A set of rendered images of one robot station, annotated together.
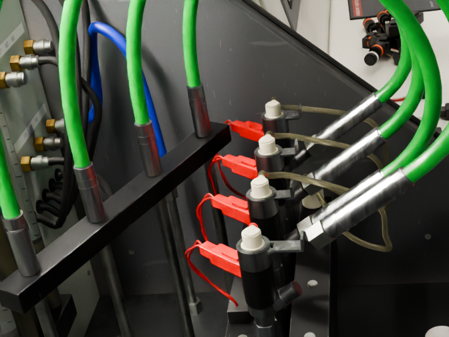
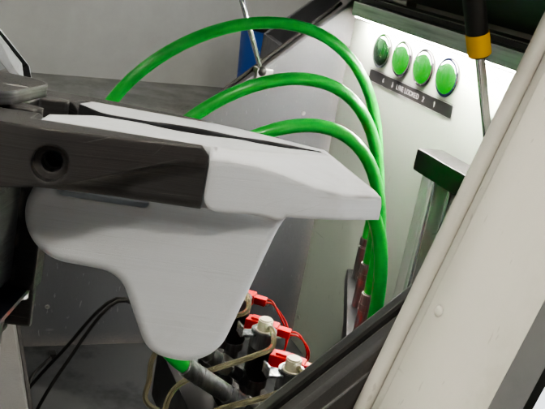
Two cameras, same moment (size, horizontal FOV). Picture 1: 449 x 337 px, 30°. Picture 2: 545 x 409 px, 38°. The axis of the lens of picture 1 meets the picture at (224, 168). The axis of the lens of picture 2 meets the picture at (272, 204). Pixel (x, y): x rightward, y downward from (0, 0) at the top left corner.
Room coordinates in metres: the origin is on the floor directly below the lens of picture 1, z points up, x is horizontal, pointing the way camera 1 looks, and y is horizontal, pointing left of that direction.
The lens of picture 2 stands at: (1.34, -0.51, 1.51)
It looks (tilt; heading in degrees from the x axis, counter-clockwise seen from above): 18 degrees down; 144
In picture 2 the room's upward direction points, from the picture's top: 10 degrees clockwise
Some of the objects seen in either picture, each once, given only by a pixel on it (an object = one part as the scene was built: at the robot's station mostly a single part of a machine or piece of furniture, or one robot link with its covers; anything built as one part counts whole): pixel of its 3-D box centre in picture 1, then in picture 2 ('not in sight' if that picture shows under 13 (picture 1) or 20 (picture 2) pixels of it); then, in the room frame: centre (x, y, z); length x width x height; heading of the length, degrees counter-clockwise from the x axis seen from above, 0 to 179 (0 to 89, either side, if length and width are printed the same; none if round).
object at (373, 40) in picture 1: (394, 31); not in sight; (1.26, -0.31, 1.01); 0.23 x 0.11 x 0.06; 168
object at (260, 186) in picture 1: (261, 192); not in sight; (0.65, -0.03, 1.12); 0.02 x 0.02 x 0.03
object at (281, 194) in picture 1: (275, 191); not in sight; (0.65, -0.04, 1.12); 0.03 x 0.02 x 0.01; 78
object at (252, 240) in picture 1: (253, 243); not in sight; (0.58, -0.01, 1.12); 0.02 x 0.02 x 0.03
